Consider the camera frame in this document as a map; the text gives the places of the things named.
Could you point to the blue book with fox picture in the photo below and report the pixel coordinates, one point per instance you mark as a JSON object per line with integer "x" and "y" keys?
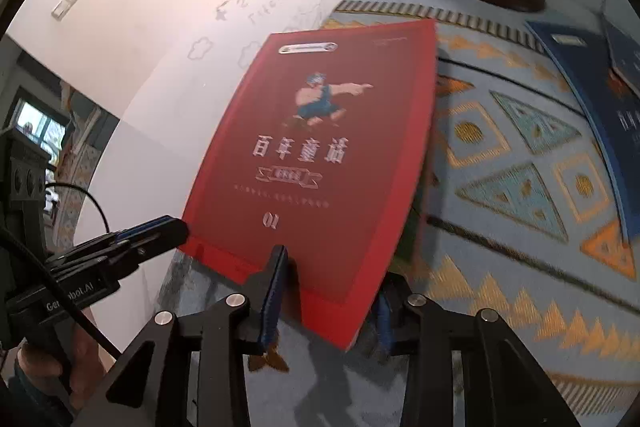
{"x": 590, "y": 107}

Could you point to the person's left hand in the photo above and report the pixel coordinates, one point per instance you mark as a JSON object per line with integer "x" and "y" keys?
{"x": 85, "y": 357}

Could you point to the red book with strongman picture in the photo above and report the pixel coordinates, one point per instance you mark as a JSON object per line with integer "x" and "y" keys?
{"x": 310, "y": 132}

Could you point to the person's left forearm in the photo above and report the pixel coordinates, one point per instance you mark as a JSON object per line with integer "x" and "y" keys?
{"x": 30, "y": 402}

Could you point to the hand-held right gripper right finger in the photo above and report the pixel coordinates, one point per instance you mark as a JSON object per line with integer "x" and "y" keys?
{"x": 385, "y": 322}

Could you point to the patterned blue and orange mat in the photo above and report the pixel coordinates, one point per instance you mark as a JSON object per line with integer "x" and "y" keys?
{"x": 500, "y": 147}

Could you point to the window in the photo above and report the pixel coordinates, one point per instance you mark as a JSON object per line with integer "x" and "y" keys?
{"x": 40, "y": 122}

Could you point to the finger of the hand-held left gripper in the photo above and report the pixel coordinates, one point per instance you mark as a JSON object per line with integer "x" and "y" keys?
{"x": 160, "y": 239}
{"x": 140, "y": 227}

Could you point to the dark blue book with bird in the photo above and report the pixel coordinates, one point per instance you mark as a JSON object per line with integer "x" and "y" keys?
{"x": 627, "y": 57}

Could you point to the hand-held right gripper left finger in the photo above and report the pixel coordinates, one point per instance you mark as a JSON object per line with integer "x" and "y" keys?
{"x": 272, "y": 297}

